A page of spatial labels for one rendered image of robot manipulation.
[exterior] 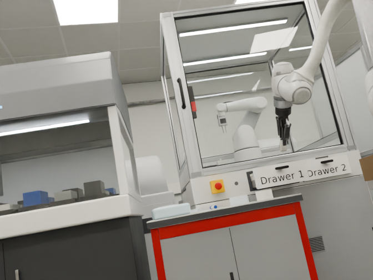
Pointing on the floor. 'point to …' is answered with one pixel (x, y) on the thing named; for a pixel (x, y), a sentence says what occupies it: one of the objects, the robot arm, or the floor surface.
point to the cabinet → (333, 225)
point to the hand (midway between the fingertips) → (283, 144)
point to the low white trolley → (235, 243)
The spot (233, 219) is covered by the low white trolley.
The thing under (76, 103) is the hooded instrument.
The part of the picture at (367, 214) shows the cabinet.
